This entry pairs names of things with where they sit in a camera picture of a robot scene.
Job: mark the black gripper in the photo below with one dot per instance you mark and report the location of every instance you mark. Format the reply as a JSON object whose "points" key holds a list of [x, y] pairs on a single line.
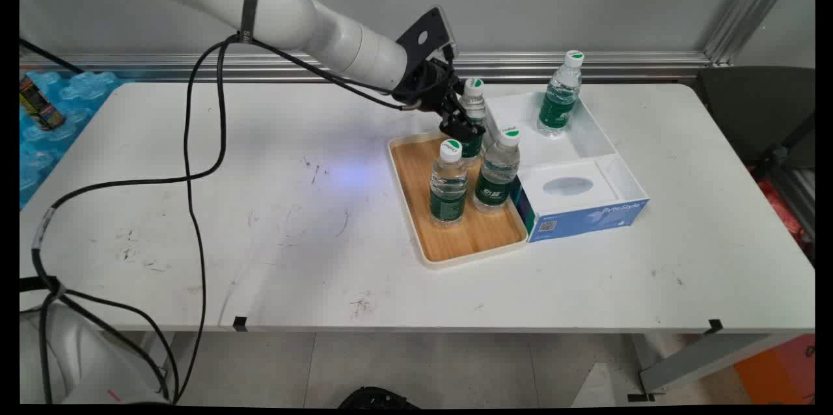
{"points": [[426, 86]]}

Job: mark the white open cardboard box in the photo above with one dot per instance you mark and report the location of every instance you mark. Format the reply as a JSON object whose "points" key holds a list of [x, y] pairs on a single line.
{"points": [[553, 148]]}

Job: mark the red patterned bag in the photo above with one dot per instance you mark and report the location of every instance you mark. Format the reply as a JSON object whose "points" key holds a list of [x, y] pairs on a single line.
{"points": [[784, 213]]}

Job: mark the grey table leg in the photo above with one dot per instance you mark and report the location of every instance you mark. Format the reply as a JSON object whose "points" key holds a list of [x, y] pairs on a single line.
{"points": [[703, 360]]}

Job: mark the blue and white tissue box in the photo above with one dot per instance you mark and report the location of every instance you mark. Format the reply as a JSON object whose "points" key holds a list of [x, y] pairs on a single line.
{"points": [[586, 220]]}

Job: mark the green label water bottle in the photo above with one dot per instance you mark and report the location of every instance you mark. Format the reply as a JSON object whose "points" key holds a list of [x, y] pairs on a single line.
{"points": [[558, 109], [474, 86], [494, 187], [448, 197]]}

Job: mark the orange box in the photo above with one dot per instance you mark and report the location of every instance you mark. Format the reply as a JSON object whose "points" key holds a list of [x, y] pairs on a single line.
{"points": [[781, 369]]}

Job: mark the slanted aluminium frame post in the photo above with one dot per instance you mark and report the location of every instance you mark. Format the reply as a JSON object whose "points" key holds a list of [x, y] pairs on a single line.
{"points": [[748, 12]]}

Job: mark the blue wrapped bottle pack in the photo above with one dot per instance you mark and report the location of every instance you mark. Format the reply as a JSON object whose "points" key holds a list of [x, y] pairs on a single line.
{"points": [[45, 155]]}

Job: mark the wooden tray with cream rim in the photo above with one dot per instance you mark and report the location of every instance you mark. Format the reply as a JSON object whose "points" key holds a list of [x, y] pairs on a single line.
{"points": [[468, 236]]}

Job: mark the black object on floor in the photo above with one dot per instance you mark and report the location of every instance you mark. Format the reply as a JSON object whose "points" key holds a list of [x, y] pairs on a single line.
{"points": [[377, 399]]}

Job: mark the horizontal aluminium frame rail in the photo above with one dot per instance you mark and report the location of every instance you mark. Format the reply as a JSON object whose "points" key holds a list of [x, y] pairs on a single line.
{"points": [[651, 67]]}

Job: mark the colourful printed can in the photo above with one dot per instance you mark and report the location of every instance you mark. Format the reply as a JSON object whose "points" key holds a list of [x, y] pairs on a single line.
{"points": [[40, 106]]}

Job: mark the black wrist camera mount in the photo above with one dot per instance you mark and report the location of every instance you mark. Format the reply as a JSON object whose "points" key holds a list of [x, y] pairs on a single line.
{"points": [[437, 25]]}

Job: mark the black tape strip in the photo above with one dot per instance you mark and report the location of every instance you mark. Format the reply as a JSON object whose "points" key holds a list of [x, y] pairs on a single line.
{"points": [[715, 324], [239, 322]]}

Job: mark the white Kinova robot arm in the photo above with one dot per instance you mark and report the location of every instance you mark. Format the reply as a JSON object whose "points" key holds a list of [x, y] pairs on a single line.
{"points": [[286, 12]]}

